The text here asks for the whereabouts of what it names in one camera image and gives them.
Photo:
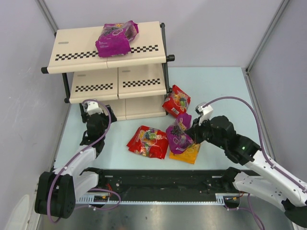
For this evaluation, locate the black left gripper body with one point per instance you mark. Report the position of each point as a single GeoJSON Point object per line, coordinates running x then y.
{"type": "Point", "coordinates": [95, 117]}

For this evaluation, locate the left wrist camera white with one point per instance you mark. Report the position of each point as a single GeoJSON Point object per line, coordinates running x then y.
{"type": "Point", "coordinates": [93, 108]}

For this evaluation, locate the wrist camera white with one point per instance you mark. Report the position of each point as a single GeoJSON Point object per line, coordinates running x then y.
{"type": "Point", "coordinates": [204, 111]}
{"type": "Point", "coordinates": [93, 108]}

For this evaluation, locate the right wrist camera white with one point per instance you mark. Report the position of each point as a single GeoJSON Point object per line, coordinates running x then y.
{"type": "Point", "coordinates": [204, 111]}

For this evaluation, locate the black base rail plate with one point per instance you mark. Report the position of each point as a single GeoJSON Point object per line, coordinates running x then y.
{"type": "Point", "coordinates": [166, 186]}

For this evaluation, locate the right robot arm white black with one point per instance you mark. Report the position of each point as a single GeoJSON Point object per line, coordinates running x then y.
{"type": "Point", "coordinates": [276, 185]}

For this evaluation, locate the red fruit candy bag upright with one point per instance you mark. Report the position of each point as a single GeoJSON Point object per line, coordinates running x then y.
{"type": "Point", "coordinates": [177, 102]}

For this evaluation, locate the purple grape candy bag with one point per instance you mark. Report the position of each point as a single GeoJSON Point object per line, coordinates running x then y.
{"type": "Point", "coordinates": [115, 39]}
{"type": "Point", "coordinates": [177, 138]}

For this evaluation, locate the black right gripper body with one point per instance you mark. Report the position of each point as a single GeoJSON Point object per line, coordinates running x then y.
{"type": "Point", "coordinates": [201, 132]}

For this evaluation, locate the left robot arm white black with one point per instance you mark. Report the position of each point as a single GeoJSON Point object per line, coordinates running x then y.
{"type": "Point", "coordinates": [58, 190]}

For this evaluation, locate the red fruit candy bag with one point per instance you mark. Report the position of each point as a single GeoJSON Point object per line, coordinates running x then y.
{"type": "Point", "coordinates": [149, 142]}
{"type": "Point", "coordinates": [177, 102]}

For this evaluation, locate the orange mango candy bag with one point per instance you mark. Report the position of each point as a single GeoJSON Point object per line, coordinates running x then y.
{"type": "Point", "coordinates": [188, 156]}

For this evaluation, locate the beige three-tier shelf rack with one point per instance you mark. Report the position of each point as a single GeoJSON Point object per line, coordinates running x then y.
{"type": "Point", "coordinates": [135, 85]}

